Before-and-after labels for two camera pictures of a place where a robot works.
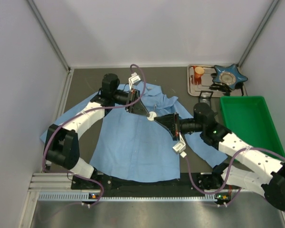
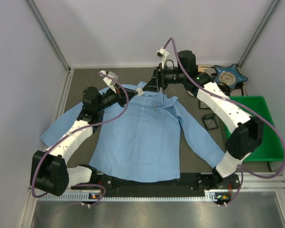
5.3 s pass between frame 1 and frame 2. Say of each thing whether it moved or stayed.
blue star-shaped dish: stayed
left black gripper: moved
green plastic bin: stayed
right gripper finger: moved
